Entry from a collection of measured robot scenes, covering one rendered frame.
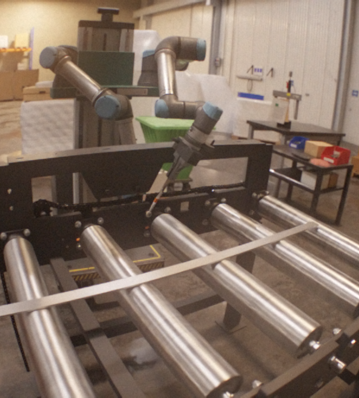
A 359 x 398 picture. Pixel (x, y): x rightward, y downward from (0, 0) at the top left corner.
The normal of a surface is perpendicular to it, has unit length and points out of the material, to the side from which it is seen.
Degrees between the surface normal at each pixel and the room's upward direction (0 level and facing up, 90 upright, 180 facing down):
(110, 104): 95
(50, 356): 14
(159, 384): 0
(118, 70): 90
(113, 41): 90
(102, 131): 90
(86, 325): 0
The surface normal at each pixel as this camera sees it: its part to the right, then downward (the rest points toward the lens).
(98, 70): 0.43, 0.36
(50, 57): -0.32, 0.25
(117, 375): 0.07, -0.93
